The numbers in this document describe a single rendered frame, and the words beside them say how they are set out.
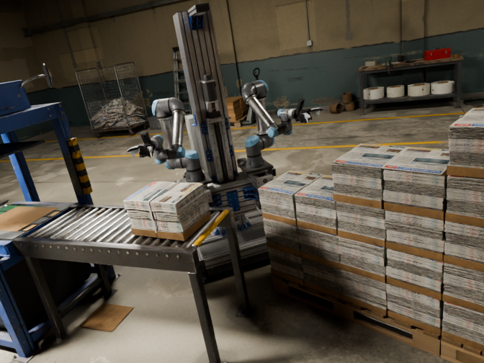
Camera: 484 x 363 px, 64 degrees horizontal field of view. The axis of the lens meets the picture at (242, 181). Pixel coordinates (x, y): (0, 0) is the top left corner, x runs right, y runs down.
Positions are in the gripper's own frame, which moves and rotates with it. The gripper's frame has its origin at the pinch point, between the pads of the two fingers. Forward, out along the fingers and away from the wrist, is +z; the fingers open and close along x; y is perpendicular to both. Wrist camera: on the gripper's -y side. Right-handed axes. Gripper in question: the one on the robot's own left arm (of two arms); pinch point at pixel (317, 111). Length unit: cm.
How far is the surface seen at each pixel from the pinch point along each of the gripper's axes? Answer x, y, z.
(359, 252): 52, 64, 55
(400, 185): 43, 20, 78
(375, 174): 44, 15, 66
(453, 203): 42, 25, 102
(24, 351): 216, 89, -102
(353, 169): 45, 14, 54
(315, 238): 54, 61, 26
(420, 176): 42, 14, 88
